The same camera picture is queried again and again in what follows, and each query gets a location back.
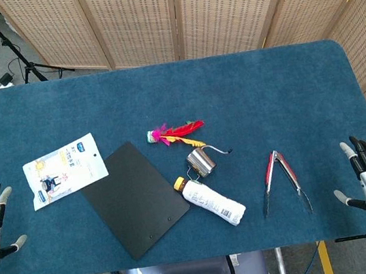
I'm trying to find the black tripod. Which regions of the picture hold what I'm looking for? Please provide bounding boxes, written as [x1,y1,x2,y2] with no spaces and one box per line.
[0,0,76,89]

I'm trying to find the white snack packet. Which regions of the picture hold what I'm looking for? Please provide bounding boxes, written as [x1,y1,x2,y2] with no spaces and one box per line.
[18,130,114,212]

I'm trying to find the black power adapter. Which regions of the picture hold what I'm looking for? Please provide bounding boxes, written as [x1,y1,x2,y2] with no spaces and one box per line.
[0,72,17,89]

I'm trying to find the steel gooseneck pouring kettle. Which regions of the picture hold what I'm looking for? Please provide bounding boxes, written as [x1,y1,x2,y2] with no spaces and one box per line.
[181,141,238,183]

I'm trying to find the white bottle with yellow cap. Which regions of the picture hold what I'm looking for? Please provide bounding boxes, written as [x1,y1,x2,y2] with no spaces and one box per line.
[171,167,249,235]

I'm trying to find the black clipboard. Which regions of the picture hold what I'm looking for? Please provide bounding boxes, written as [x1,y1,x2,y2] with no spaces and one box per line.
[75,134,198,267]

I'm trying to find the red and steel tongs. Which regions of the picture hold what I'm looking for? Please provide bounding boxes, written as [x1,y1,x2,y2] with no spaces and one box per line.
[255,146,314,221]

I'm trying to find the colourful feather shuttlecock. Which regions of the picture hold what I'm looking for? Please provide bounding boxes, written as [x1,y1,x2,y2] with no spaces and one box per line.
[145,117,209,156]

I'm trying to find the wicker folding screen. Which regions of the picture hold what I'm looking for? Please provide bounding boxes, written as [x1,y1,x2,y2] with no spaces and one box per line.
[0,0,366,234]

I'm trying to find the yellow floor tape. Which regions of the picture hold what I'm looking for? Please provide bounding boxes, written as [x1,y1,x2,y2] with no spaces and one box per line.
[316,239,335,274]

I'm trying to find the blue carpet table mat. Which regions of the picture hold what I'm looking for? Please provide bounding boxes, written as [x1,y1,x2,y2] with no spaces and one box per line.
[0,33,366,274]

